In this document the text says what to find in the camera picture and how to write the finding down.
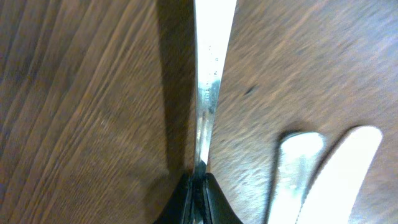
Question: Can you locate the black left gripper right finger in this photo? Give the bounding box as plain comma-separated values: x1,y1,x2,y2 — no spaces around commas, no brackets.
202,173,243,224

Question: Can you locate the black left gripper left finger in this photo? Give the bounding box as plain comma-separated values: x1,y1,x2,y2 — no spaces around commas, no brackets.
154,174,193,224

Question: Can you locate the large silver spoon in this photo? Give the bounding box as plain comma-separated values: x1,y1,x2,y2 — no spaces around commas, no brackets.
267,131,325,224

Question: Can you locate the pink plastic knife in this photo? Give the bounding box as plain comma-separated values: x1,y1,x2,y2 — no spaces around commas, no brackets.
296,125,383,224

